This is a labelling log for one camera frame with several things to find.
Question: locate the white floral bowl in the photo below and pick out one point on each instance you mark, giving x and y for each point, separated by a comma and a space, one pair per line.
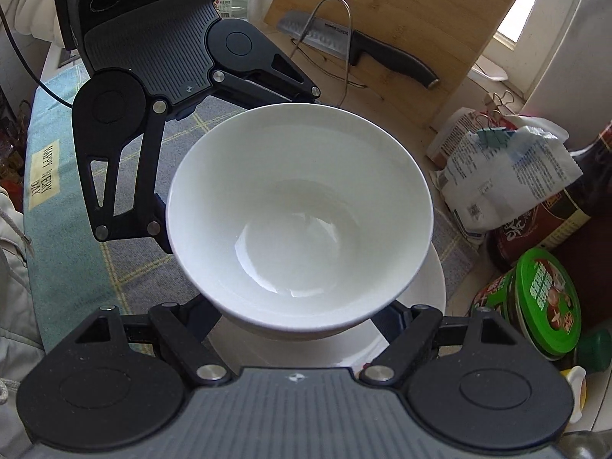
296, 201

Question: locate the window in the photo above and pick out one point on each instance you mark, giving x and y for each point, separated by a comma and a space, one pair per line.
540, 9

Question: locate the light grey jacket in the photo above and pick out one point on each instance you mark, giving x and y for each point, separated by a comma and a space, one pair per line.
14, 296

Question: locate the white floral plate brown stain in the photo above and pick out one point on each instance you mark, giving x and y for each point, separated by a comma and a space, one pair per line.
420, 296

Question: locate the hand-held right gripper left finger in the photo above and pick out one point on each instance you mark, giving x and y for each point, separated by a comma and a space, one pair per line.
201, 318

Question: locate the black binder clip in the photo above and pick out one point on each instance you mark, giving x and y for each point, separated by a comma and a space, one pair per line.
497, 104

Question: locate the yellow lid spice jar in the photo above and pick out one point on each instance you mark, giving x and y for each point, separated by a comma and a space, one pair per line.
576, 387

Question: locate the grey blue checked cloth mat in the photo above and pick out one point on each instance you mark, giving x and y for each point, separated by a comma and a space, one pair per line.
71, 248

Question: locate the green lid sauce jar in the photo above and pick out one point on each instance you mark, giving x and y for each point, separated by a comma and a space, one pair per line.
545, 301

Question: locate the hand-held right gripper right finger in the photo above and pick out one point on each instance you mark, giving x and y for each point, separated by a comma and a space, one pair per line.
394, 325

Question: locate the green cap spice jar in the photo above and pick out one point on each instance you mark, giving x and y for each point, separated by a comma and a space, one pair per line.
595, 349

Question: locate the dark soy sauce bottle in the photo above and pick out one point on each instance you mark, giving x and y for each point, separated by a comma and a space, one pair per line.
588, 191

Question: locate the white blue food bag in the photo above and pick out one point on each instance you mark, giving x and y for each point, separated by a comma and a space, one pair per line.
516, 186

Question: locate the teal binder clip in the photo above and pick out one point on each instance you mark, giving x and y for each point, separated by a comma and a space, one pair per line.
495, 138

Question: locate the red white food bag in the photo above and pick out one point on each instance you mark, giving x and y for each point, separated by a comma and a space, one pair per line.
454, 134

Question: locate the bamboo cutting board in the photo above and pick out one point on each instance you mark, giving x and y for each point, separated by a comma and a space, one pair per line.
406, 9

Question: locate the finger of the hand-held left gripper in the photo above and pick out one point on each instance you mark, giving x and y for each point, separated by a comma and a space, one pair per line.
296, 87
153, 162

